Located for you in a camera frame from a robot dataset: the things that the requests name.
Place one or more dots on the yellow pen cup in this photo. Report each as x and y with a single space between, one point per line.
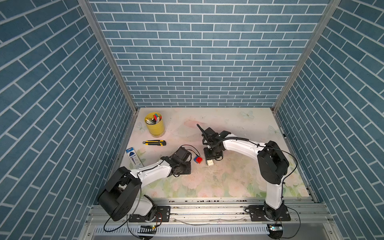
155 124

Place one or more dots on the red lego brick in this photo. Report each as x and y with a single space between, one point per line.
199 160

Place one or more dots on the aluminium mounting rail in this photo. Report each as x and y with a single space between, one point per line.
198 217

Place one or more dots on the floral table mat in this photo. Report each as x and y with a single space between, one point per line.
234 176

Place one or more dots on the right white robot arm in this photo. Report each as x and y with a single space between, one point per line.
272 162

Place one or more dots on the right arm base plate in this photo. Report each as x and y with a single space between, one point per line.
263 213

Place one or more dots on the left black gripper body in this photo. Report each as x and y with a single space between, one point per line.
184 168

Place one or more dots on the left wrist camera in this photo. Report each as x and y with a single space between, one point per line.
181 155

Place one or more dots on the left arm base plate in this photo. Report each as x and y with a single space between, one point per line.
157 214

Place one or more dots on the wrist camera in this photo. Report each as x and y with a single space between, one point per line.
181 155
210 137

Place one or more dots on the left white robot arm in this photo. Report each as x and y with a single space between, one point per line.
122 194

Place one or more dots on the blue white small box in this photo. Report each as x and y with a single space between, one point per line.
133 157

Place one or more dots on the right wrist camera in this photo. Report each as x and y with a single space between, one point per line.
210 137

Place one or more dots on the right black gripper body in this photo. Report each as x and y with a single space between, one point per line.
210 154

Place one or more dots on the yellow black utility knife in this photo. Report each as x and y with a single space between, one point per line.
155 143

